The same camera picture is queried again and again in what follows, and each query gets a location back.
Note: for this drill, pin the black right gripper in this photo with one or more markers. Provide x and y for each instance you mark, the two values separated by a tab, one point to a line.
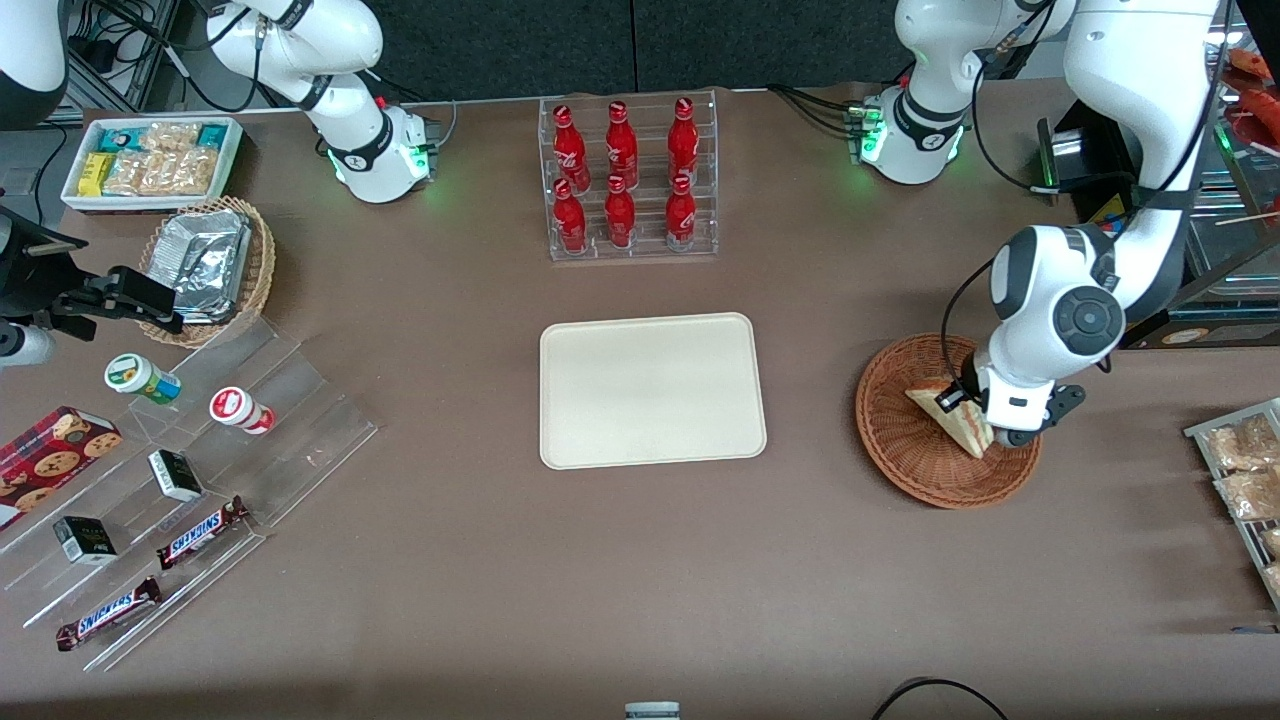
25	275

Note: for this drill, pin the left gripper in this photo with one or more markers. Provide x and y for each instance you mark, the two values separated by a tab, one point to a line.
969	388

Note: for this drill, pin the triangular sandwich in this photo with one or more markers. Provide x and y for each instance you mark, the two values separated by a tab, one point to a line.
960	425

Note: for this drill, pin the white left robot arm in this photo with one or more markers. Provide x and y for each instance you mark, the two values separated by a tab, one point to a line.
1130	90

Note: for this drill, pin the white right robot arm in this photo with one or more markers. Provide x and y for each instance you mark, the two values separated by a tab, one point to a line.
345	120

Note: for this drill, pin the round brown wicker basket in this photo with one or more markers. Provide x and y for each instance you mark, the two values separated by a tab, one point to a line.
900	450

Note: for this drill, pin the light wicker basket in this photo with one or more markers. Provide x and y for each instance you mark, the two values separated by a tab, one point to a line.
262	270

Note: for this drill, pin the cream plastic tray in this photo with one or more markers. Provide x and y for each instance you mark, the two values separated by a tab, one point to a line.
650	390

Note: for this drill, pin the silver foil pack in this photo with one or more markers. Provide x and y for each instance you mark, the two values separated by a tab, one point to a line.
205	260

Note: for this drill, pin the green lid white jar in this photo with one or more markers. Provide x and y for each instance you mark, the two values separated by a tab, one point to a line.
140	378

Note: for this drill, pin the white rectangular snack bin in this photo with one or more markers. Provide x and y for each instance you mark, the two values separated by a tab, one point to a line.
75	195

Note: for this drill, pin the clear cracker snack bag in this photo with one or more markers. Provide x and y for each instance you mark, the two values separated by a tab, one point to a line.
165	172
170	136

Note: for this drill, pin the yellow snack pack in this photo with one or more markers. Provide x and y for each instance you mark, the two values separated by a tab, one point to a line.
94	174

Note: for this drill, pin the red lid white jar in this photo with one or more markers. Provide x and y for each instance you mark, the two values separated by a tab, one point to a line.
238	408

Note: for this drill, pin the teal snack pack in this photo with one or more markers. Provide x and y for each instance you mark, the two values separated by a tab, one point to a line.
122	138

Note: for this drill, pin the small black box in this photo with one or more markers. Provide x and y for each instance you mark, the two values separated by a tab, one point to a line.
175	475
85	540

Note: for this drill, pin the red chocolate cookie box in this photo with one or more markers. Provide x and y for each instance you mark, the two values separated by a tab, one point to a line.
50	460

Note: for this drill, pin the clear acrylic stepped display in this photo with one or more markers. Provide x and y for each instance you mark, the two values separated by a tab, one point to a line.
300	440

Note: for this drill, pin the snickers chocolate bar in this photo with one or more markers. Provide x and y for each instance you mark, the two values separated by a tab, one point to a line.
200	532
108	612

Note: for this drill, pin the clear bagged pastry snack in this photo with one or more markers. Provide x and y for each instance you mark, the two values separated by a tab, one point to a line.
1245	445
1250	495

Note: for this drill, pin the black hot food warmer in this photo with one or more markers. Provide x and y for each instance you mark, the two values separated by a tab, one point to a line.
1225	260

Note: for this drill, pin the red cola bottle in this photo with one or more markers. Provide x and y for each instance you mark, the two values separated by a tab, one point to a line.
680	215
570	150
621	145
683	142
620	218
570	222

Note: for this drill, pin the clear acrylic bottle rack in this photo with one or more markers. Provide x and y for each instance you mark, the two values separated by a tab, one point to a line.
648	250

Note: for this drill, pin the red skewered sausages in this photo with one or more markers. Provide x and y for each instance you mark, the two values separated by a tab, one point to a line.
1260	105

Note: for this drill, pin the small grey device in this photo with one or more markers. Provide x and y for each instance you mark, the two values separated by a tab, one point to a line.
652	711

